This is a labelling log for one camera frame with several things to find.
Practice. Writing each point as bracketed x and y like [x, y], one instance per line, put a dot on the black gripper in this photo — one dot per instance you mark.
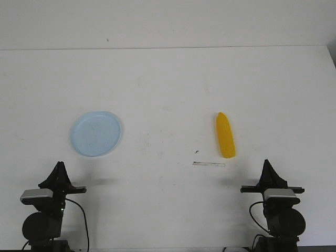
[276, 181]
[61, 191]

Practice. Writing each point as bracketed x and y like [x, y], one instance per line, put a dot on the light blue round plate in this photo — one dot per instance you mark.
[96, 133]

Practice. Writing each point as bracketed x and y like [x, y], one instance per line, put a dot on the yellow corn cob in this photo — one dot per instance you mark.
[225, 136]

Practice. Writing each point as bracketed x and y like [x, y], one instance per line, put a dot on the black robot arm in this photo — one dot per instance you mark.
[284, 223]
[42, 229]

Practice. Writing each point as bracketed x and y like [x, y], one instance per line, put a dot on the clear tape strip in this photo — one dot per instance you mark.
[214, 164]

